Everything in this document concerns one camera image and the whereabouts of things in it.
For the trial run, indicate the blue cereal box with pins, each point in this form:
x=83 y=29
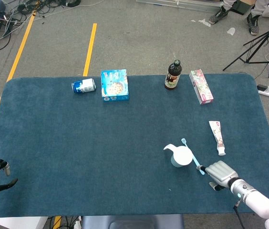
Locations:
x=115 y=86

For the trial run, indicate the blue carpet table mat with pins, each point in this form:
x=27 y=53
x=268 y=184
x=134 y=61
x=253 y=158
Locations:
x=77 y=143

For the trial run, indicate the white paper scrap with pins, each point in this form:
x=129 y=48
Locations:
x=204 y=22
x=231 y=31

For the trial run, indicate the white floral toothpaste tube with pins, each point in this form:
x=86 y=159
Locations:
x=216 y=136

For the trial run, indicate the blue and white drink can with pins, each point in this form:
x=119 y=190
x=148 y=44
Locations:
x=84 y=86

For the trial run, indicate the dark tea bottle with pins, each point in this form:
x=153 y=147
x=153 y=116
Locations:
x=172 y=77

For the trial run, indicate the pink floral box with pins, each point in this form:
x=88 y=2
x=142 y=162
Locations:
x=201 y=87

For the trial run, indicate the aluminium rail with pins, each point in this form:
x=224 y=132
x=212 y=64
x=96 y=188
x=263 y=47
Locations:
x=172 y=4

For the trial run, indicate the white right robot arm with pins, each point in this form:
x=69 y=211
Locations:
x=256 y=200

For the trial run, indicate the light blue toothbrush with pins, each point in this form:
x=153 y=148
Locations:
x=193 y=156

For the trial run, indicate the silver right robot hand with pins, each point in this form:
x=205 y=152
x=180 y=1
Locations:
x=220 y=173

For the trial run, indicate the person in grey trousers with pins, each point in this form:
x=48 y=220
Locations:
x=253 y=23

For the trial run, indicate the white cabinet block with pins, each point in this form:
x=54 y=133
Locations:
x=17 y=223

